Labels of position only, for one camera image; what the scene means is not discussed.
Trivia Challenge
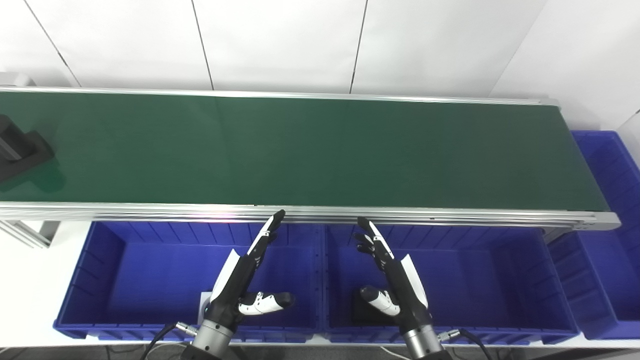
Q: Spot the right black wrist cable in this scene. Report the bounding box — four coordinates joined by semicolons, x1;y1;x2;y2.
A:
437;327;493;360

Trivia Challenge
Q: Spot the grey conveyor motor housing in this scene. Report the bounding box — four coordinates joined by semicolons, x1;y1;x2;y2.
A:
0;71;36;89

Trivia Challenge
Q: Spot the green conveyor belt aluminium frame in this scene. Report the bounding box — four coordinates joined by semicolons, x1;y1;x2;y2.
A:
0;86;622;232

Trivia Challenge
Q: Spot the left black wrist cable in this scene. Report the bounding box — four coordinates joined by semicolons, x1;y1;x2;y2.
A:
140;322;199;360

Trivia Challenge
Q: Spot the black cylinder-on-plate part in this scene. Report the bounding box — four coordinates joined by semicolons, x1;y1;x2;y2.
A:
0;114;55;183
350;287;401;325

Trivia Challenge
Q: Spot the aluminium conveyor leg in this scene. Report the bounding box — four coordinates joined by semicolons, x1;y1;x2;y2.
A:
542;227;581;246
0;220;61;249

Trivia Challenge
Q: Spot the blue plastic bin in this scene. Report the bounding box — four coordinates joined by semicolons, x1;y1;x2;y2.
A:
322;223;580;346
53;221;326;344
547;131;640;341

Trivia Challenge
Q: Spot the white plate with round hole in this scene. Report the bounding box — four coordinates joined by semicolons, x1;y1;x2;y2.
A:
198;291;216;322

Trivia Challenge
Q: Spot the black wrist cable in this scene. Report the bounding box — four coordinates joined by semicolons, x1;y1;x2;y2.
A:
437;327;493;360
140;322;199;360

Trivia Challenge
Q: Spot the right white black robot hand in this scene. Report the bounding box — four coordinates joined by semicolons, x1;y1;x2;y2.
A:
353;216;432;332

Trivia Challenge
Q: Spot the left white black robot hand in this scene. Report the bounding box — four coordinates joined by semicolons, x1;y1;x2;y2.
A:
206;209;295;329

